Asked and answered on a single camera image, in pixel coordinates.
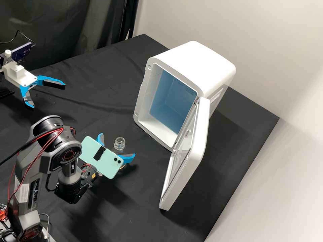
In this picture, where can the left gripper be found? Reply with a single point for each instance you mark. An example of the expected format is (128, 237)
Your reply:
(19, 74)

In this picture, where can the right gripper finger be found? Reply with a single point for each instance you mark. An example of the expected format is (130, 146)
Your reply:
(128, 157)

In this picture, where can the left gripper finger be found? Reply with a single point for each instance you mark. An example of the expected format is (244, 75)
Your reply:
(101, 138)

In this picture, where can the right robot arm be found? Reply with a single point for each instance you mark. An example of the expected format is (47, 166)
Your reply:
(27, 166)

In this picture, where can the clear flask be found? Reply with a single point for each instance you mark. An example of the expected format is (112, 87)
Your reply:
(119, 144)

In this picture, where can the incubator door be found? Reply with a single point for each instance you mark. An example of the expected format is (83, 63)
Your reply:
(188, 156)

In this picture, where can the white incubator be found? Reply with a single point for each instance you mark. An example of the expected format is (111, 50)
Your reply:
(174, 100)

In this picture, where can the right wrist camera phone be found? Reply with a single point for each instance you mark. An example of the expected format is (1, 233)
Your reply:
(102, 157)

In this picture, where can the wrist camera phone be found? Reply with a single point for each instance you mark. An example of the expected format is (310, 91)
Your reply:
(102, 157)
(23, 51)

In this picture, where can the left wrist camera phone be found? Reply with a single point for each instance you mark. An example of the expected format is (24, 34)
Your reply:
(23, 51)

